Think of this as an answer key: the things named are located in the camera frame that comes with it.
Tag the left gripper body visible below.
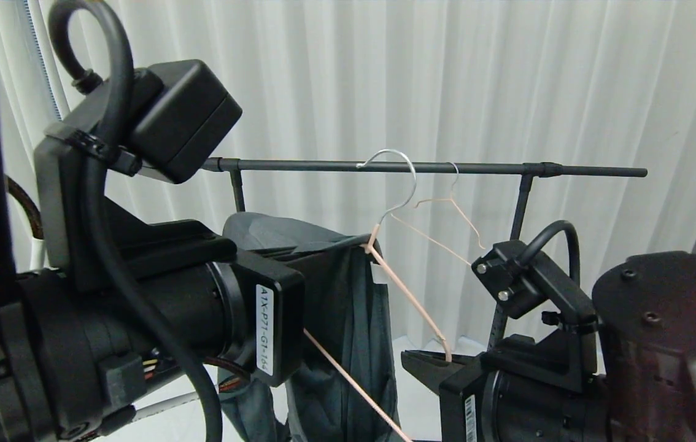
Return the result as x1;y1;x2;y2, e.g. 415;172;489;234
14;249;307;441

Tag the pink clothes hanger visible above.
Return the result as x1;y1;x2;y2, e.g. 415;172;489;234
390;163;487;268
303;149;454;442

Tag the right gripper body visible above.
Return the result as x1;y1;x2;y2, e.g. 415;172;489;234
439;362;616;442

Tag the dark grey shirt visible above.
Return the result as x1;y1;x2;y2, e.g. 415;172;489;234
219;212;399;442

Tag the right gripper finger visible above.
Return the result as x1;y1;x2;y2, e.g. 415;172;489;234
401;349;485;395

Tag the black clothes rack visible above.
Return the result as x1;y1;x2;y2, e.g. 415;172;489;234
201;158;648;352

